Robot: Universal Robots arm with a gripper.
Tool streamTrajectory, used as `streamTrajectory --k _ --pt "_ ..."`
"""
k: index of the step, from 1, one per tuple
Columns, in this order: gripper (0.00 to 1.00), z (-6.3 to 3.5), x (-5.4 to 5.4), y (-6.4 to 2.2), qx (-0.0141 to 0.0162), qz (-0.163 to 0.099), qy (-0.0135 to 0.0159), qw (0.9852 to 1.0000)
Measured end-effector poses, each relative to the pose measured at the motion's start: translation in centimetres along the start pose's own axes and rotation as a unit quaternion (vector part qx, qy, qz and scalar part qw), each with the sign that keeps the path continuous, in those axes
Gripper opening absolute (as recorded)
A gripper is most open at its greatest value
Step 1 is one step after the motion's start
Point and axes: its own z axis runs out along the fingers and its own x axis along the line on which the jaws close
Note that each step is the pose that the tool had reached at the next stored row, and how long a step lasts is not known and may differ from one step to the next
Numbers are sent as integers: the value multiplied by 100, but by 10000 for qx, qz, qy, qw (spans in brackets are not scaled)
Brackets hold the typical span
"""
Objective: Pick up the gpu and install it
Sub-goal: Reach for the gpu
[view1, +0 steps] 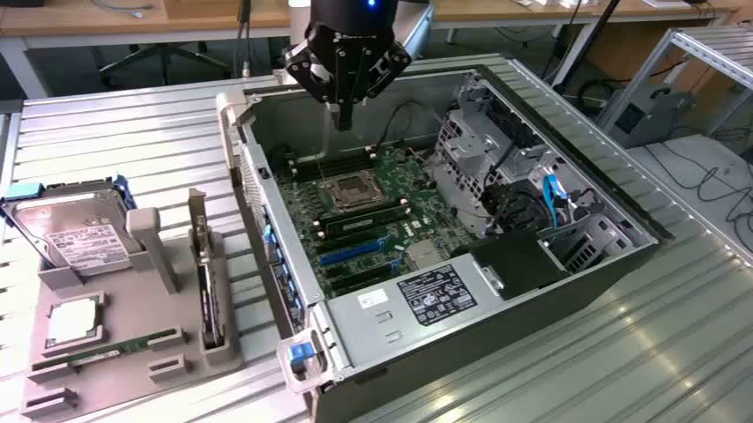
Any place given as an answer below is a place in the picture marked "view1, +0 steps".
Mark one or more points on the graphics card with metal bracket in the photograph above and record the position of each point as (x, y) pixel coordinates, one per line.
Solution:
(208, 286)

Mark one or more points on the blue case latch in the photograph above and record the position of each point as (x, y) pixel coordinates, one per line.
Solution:
(299, 352)

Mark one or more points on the silver drive cage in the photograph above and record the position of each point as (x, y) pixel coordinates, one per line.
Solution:
(470, 145)

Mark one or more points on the silver CPU chip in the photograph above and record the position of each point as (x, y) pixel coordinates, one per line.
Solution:
(70, 321)

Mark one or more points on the vented silver disk bay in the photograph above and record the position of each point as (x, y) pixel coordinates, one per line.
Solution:
(587, 242)

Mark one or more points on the grey parts rack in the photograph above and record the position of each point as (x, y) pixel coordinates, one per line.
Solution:
(134, 352)

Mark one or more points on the black office chair base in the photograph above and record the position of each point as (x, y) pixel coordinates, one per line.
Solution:
(164, 55)

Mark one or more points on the black slanted pole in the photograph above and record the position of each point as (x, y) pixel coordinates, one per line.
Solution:
(587, 42)

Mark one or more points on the silver power supply unit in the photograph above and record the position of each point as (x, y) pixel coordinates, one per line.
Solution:
(376, 326)

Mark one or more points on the silver hard disk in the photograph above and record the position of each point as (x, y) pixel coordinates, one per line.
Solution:
(76, 238)

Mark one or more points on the blue disk caddy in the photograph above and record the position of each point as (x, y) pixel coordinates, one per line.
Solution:
(22, 191)

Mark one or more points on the blue expansion slot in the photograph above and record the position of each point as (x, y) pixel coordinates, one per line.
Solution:
(348, 255)

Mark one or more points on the wooden desk white frame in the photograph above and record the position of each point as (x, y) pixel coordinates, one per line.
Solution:
(499, 13)
(70, 22)

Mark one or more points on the brown box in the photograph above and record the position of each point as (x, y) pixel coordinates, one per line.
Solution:
(200, 9)

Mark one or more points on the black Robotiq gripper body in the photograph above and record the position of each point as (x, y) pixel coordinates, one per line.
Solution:
(352, 26)

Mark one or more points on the grey equipment box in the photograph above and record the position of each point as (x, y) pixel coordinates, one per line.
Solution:
(640, 119)

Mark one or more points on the aluminium profile frame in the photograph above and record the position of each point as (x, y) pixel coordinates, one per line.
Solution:
(706, 48)

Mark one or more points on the open dark PC case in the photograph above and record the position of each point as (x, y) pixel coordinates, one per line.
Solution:
(499, 365)

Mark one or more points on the metal CPU socket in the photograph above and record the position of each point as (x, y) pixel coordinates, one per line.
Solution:
(352, 189)

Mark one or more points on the green motherboard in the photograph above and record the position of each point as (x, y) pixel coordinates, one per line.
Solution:
(411, 176)

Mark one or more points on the green RAM stick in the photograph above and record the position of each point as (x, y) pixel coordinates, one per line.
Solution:
(105, 350)
(364, 222)

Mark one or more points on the silver chipset heatsink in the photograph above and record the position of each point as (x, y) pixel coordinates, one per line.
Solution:
(424, 255)

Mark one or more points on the black plastic air shroud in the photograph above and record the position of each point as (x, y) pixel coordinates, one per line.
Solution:
(518, 264)

